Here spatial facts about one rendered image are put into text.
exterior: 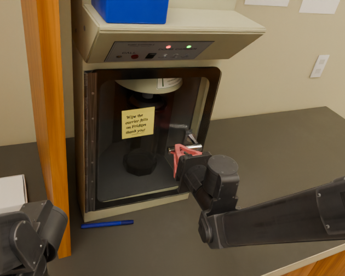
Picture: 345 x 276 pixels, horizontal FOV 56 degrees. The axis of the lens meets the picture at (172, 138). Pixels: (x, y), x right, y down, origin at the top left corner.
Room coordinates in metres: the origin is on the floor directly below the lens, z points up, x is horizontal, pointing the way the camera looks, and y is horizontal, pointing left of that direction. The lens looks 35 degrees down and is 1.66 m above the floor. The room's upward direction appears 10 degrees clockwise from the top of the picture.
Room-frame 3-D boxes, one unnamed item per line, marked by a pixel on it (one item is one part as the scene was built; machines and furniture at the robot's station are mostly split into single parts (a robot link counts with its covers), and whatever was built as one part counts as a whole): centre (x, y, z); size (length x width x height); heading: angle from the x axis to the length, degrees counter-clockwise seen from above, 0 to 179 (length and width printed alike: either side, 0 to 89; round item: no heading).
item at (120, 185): (0.64, 0.05, 1.19); 0.30 x 0.01 x 0.40; 118
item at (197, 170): (0.53, -0.07, 1.20); 0.07 x 0.07 x 0.10; 30
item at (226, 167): (0.45, -0.11, 1.24); 0.12 x 0.09 x 0.11; 20
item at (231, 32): (0.60, 0.03, 1.46); 0.32 x 0.11 x 0.10; 120
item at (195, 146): (0.65, -0.03, 1.20); 0.10 x 0.05 x 0.03; 118
